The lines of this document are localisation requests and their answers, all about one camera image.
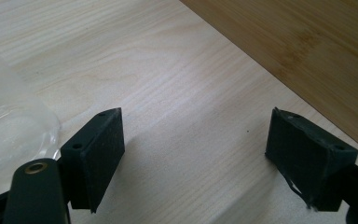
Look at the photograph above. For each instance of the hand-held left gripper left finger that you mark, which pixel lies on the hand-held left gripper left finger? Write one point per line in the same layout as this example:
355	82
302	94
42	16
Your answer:
94	157

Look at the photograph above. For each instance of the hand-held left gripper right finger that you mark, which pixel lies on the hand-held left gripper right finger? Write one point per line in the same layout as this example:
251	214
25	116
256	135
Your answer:
307	155

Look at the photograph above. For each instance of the clear plastic cup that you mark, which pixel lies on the clear plastic cup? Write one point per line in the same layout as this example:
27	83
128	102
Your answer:
9	137

